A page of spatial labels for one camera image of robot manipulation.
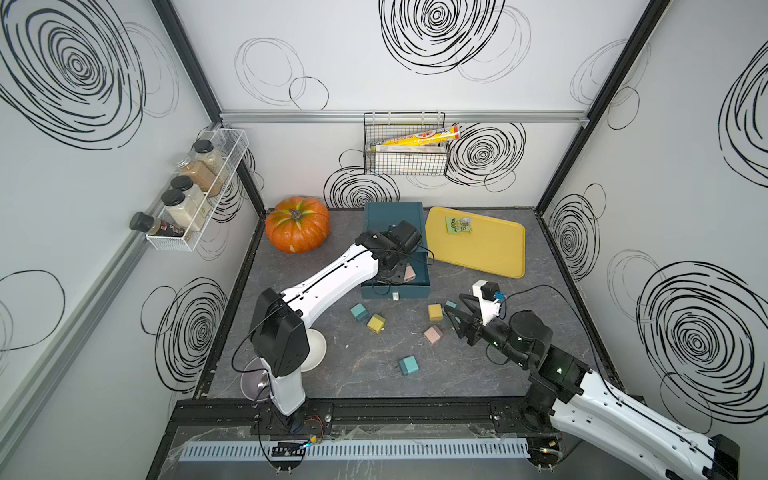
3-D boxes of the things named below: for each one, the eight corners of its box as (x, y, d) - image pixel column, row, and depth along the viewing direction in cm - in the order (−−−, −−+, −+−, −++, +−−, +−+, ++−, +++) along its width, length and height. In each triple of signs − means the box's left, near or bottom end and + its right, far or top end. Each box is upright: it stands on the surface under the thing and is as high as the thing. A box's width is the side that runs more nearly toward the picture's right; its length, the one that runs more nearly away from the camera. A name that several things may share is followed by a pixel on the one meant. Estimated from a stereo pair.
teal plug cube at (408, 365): (402, 376, 82) (403, 374, 80) (397, 362, 84) (398, 359, 82) (419, 370, 83) (419, 367, 81) (413, 356, 86) (414, 353, 84)
